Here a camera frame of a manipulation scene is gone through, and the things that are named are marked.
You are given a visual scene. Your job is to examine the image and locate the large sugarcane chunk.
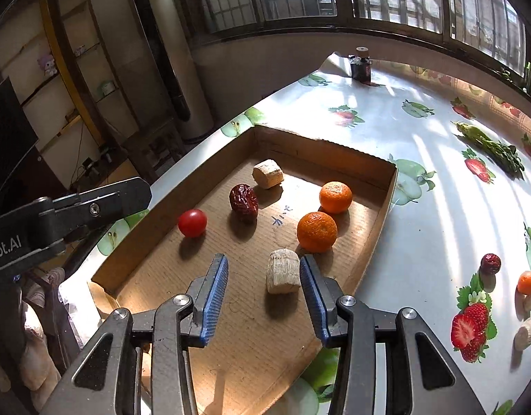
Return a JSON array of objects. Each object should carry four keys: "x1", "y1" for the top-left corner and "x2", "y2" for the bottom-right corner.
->
[{"x1": 267, "y1": 248, "x2": 300, "y2": 294}]

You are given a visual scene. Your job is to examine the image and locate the large orange tangerine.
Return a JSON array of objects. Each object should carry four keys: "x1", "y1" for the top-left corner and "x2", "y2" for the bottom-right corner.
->
[{"x1": 297, "y1": 212, "x2": 338, "y2": 253}]

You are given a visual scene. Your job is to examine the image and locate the red cherry tomato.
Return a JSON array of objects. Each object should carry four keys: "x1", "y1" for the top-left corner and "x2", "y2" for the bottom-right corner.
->
[{"x1": 177, "y1": 209, "x2": 207, "y2": 238}]

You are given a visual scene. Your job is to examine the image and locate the large wrinkled red jujube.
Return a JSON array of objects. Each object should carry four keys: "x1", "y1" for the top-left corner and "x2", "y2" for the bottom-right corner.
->
[{"x1": 229, "y1": 184, "x2": 259, "y2": 223}]

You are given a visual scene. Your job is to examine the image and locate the small dark red jujube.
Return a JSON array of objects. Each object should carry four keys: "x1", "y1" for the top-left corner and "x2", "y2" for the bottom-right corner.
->
[{"x1": 479, "y1": 253, "x2": 501, "y2": 275}]

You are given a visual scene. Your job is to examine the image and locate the brown cardboard tray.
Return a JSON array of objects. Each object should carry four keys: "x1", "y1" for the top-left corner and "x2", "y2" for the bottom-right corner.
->
[{"x1": 94, "y1": 126, "x2": 396, "y2": 414}]

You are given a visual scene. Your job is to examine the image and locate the fruit print tablecloth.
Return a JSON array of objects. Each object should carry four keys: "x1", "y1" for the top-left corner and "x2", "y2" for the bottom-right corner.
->
[{"x1": 59, "y1": 70, "x2": 531, "y2": 414}]

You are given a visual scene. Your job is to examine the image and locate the wooden shelf unit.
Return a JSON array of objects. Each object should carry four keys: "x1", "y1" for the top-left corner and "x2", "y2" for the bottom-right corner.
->
[{"x1": 0, "y1": 0, "x2": 140, "y2": 188}]

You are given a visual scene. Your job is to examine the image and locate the small orange tangerine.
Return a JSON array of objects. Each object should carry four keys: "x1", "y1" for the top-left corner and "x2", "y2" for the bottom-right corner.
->
[{"x1": 516, "y1": 271, "x2": 531, "y2": 296}]

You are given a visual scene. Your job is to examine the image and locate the green leafy vegetable bunch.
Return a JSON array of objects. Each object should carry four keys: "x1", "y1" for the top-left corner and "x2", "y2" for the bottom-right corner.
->
[{"x1": 454, "y1": 122, "x2": 525, "y2": 179}]

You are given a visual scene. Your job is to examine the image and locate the dark ink bottle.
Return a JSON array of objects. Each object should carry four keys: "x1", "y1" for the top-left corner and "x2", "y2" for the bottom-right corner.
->
[{"x1": 350, "y1": 46, "x2": 371, "y2": 83}]

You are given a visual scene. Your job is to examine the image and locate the tall white air conditioner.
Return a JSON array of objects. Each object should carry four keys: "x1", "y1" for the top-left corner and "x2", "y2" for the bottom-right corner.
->
[{"x1": 129, "y1": 0, "x2": 214, "y2": 144}]

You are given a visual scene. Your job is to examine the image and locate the green bottle on windowsill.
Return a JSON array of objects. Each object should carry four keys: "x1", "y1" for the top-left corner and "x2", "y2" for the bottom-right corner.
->
[{"x1": 523, "y1": 61, "x2": 531, "y2": 94}]

